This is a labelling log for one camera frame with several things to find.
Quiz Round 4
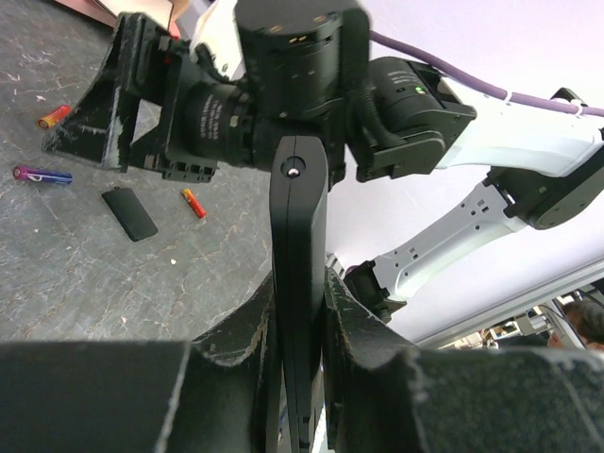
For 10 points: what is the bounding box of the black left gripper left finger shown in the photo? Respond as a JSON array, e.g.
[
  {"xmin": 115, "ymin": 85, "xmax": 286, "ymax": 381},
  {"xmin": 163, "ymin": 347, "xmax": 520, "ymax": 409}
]
[{"xmin": 1, "ymin": 278, "xmax": 280, "ymax": 452}]

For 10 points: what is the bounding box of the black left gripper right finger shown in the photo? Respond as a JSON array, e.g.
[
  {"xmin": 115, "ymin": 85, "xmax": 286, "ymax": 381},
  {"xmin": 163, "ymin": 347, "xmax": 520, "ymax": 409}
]
[{"xmin": 324, "ymin": 270, "xmax": 603, "ymax": 452}]

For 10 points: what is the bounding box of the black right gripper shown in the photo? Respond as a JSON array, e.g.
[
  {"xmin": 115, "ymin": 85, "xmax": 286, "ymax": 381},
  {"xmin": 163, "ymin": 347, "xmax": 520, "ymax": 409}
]
[{"xmin": 42, "ymin": 13, "xmax": 264, "ymax": 182}]

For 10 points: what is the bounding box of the black battery cover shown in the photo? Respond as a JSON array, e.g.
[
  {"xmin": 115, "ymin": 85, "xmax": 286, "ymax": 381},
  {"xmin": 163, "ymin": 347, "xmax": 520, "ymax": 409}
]
[{"xmin": 102, "ymin": 187, "xmax": 159, "ymax": 243}]

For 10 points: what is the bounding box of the red yellow battery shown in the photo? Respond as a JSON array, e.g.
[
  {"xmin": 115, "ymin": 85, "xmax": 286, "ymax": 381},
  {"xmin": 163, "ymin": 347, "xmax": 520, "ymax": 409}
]
[{"xmin": 181, "ymin": 189, "xmax": 207, "ymax": 219}]

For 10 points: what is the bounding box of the black remote control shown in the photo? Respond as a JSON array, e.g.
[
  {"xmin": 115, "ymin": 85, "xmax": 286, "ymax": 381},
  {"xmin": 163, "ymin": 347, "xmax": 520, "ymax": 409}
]
[{"xmin": 269, "ymin": 136, "xmax": 328, "ymax": 452}]

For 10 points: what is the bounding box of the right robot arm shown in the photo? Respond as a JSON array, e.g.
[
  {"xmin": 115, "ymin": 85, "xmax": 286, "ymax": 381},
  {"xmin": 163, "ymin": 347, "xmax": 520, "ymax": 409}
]
[{"xmin": 42, "ymin": 1, "xmax": 603, "ymax": 320}]

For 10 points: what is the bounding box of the orange yellow battery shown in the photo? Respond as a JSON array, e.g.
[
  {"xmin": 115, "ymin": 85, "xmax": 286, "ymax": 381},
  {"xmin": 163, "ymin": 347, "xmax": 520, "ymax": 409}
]
[{"xmin": 37, "ymin": 105, "xmax": 72, "ymax": 129}]

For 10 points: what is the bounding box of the purple blue battery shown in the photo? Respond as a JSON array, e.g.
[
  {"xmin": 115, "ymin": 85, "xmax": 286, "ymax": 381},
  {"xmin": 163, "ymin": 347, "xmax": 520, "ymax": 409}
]
[{"xmin": 12, "ymin": 165, "xmax": 73, "ymax": 185}]

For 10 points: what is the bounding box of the pink three-tier shelf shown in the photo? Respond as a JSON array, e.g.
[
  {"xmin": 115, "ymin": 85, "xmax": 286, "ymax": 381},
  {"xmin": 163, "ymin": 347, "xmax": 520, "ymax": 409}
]
[{"xmin": 56, "ymin": 0, "xmax": 189, "ymax": 38}]

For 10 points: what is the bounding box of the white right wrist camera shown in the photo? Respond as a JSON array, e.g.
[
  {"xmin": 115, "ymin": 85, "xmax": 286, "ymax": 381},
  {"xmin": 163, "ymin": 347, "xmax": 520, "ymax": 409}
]
[{"xmin": 189, "ymin": 0, "xmax": 244, "ymax": 79}]

